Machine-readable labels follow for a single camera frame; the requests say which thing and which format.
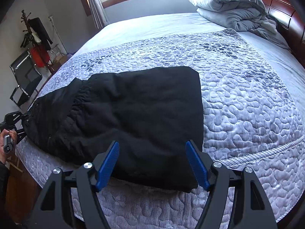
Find black pants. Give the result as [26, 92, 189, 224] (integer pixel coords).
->
[22, 66, 204, 192]

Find dark sleeved left forearm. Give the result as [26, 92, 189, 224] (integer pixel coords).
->
[0, 162, 16, 228]

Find person's left hand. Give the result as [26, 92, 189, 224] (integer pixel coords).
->
[0, 129, 18, 164]

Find black metal chair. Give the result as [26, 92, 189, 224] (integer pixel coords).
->
[10, 50, 42, 108]

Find quilted patterned bedspread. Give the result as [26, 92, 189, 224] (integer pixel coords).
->
[16, 29, 304, 228]

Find red hanging garment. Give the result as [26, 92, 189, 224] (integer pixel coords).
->
[30, 45, 50, 68]

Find black hanging jacket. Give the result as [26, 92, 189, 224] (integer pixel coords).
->
[28, 17, 53, 51]

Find wooden coat rack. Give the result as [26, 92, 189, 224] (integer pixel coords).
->
[20, 10, 55, 74]

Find white curtain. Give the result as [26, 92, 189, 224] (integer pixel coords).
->
[88, 0, 110, 30]

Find light blue bed sheet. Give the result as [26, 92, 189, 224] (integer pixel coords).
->
[75, 13, 304, 114]

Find grey folded duvet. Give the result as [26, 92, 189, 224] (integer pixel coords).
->
[188, 0, 290, 50]

